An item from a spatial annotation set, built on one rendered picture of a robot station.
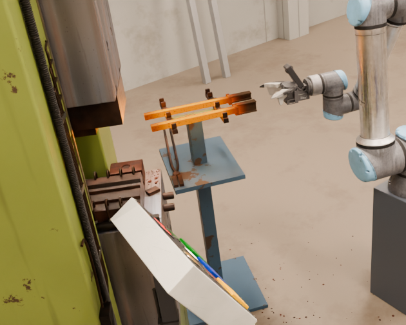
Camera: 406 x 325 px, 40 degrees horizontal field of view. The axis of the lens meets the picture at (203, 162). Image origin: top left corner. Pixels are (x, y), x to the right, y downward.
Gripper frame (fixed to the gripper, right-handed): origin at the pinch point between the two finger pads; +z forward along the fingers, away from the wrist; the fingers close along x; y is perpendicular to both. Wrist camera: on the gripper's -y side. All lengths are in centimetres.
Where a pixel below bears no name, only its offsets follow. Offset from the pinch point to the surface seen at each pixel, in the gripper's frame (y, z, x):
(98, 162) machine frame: 5, 74, -23
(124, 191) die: 4, 67, -51
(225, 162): 26.5, 22.2, -6.8
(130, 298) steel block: 40, 73, -62
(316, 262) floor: 103, -22, 2
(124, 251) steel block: 20, 71, -62
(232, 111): 0.1, 18.2, -13.2
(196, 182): 26.5, 37.8, -17.8
